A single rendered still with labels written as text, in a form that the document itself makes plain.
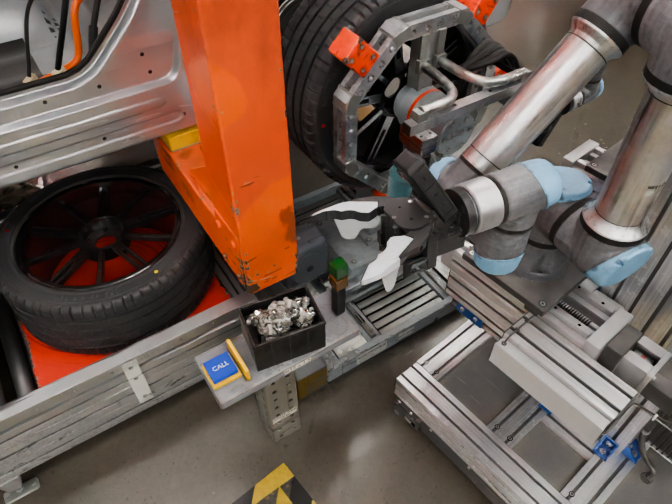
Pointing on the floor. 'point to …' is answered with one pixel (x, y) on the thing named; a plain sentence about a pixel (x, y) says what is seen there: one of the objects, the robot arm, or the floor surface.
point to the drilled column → (279, 407)
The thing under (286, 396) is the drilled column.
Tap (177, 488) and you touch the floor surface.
